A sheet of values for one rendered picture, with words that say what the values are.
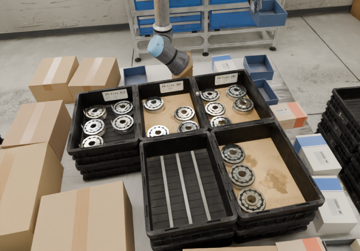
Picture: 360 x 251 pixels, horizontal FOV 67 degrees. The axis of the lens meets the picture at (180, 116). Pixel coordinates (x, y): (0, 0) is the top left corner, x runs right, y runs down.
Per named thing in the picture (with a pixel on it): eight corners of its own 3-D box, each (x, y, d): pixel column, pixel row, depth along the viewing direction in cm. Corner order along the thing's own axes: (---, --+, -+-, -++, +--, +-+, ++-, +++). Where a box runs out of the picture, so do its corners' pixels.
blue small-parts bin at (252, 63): (242, 64, 189) (244, 55, 184) (264, 63, 189) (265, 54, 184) (248, 81, 175) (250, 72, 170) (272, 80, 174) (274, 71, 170)
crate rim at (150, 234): (140, 144, 114) (139, 141, 113) (209, 133, 117) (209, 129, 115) (147, 240, 86) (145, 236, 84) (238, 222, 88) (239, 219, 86)
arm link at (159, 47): (162, 68, 162) (144, 55, 155) (163, 54, 171) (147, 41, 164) (175, 56, 155) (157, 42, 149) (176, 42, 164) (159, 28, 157)
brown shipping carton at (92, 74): (90, 77, 188) (83, 57, 177) (121, 77, 186) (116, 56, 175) (76, 106, 166) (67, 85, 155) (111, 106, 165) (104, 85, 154)
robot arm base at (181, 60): (172, 66, 177) (160, 58, 172) (188, 50, 170) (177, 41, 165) (173, 80, 166) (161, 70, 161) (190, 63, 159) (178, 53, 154)
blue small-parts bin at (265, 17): (248, 12, 163) (250, 0, 158) (272, 10, 164) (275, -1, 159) (257, 27, 149) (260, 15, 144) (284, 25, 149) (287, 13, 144)
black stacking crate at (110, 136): (83, 109, 147) (77, 93, 139) (137, 101, 149) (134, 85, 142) (75, 169, 119) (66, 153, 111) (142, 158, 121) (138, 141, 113)
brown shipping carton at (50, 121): (34, 124, 157) (21, 104, 146) (72, 120, 157) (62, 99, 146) (16, 167, 135) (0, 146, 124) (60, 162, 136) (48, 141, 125)
